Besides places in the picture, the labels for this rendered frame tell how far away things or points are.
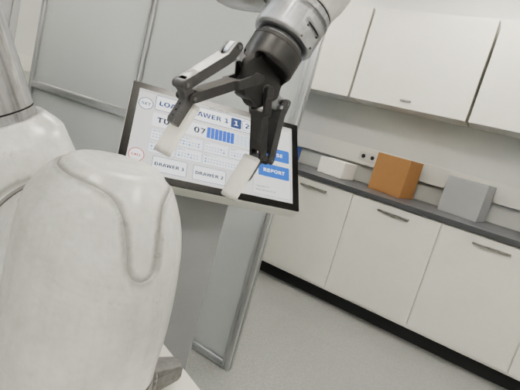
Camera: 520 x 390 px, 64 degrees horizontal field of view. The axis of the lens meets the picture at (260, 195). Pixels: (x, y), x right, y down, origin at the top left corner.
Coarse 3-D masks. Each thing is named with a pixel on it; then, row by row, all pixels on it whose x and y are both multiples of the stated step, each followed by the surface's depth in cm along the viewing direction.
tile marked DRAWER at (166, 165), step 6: (156, 156) 111; (156, 162) 110; (162, 162) 111; (168, 162) 112; (174, 162) 112; (180, 162) 113; (186, 162) 114; (156, 168) 110; (162, 168) 110; (168, 168) 111; (174, 168) 112; (180, 168) 112; (186, 168) 113; (174, 174) 111; (180, 174) 111
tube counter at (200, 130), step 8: (200, 128) 120; (208, 128) 121; (216, 128) 122; (200, 136) 119; (208, 136) 120; (216, 136) 121; (224, 136) 122; (232, 136) 123; (240, 136) 125; (248, 136) 126; (232, 144) 122; (240, 144) 123; (248, 144) 125
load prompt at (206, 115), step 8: (160, 96) 120; (160, 104) 119; (168, 104) 120; (168, 112) 118; (200, 112) 123; (208, 112) 124; (216, 112) 125; (200, 120) 122; (208, 120) 123; (216, 120) 124; (224, 120) 125; (232, 120) 126; (240, 120) 127; (248, 120) 129; (232, 128) 125; (240, 128) 126; (248, 128) 127
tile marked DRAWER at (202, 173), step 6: (198, 168) 114; (204, 168) 115; (210, 168) 116; (192, 174) 113; (198, 174) 114; (204, 174) 114; (210, 174) 115; (216, 174) 116; (222, 174) 116; (204, 180) 113; (210, 180) 114; (216, 180) 115; (222, 180) 116
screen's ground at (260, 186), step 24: (144, 96) 118; (168, 96) 121; (144, 120) 114; (144, 144) 111; (288, 144) 130; (192, 168) 114; (216, 168) 117; (288, 168) 126; (264, 192) 119; (288, 192) 122
